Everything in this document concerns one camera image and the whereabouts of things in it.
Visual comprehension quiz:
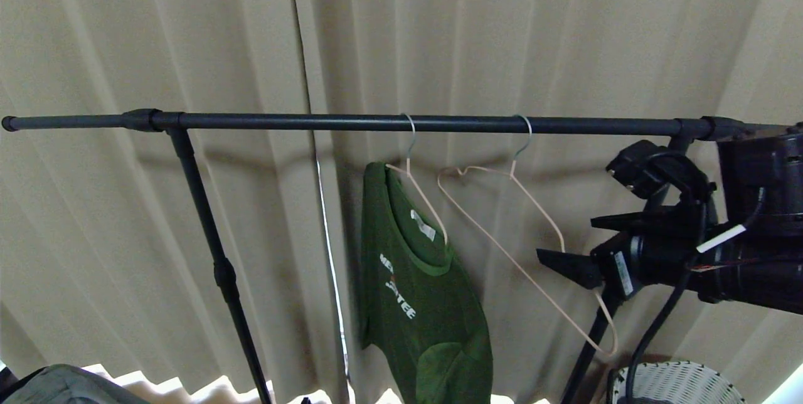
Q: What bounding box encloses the beige curtain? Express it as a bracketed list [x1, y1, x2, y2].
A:
[0, 0, 803, 404]

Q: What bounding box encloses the pale grey garment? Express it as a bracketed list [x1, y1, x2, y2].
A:
[0, 363, 150, 404]

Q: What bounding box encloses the white laundry basket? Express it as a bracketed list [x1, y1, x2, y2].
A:
[605, 360, 748, 404]

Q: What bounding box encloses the green shirt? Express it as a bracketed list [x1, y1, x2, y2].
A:
[358, 161, 495, 404]

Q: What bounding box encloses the pink clothes hanger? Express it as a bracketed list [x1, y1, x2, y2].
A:
[437, 114, 620, 359]
[385, 114, 450, 246]

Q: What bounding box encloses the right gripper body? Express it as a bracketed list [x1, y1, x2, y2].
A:
[592, 227, 711, 302]

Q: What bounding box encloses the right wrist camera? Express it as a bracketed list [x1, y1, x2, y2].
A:
[605, 139, 717, 229]

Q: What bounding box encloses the black clothes rack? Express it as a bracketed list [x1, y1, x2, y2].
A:
[1, 107, 796, 404]

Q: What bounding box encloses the black cable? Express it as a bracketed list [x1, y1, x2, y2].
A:
[625, 203, 719, 404]

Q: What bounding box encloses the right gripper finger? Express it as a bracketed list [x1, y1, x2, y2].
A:
[590, 210, 683, 234]
[536, 248, 605, 290]

